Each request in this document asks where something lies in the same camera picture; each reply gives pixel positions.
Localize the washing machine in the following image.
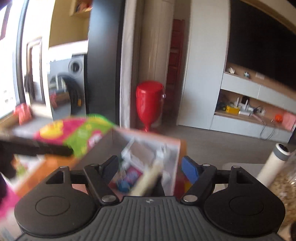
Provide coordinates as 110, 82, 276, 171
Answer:
48, 54, 87, 120

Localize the pink cardboard box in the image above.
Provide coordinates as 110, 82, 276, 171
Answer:
14, 126, 188, 200

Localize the white thermos bottle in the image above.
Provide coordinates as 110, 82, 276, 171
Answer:
256, 143, 291, 187

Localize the red pedal bin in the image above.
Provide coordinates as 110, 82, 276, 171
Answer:
136, 80, 166, 132

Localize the colourful cartoon play mat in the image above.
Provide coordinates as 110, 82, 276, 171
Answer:
1, 114, 114, 219

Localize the glass jar of nuts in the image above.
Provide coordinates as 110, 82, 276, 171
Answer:
269, 151, 296, 227

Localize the black television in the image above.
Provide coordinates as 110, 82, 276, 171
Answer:
227, 1, 295, 89

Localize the pink blue toothpaste tube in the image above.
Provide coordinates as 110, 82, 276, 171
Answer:
116, 166, 142, 193

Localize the yellow toy on shelf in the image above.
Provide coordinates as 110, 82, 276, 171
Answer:
226, 105, 240, 115

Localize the beige paper cone tube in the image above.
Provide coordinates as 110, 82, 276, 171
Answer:
128, 160, 164, 197

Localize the orange plastic bag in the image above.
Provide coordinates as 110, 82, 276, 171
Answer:
14, 103, 32, 125

